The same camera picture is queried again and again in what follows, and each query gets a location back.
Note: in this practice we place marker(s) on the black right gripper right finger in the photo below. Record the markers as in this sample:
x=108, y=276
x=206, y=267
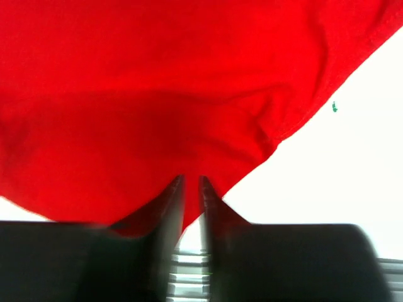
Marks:
x=280, y=262

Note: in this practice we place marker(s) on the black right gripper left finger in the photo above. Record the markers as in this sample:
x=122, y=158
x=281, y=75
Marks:
x=127, y=261

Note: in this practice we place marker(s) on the red t shirt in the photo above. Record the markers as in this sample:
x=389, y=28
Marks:
x=103, y=103

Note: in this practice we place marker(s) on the aluminium table edge rail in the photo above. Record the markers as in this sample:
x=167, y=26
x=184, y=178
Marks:
x=189, y=278

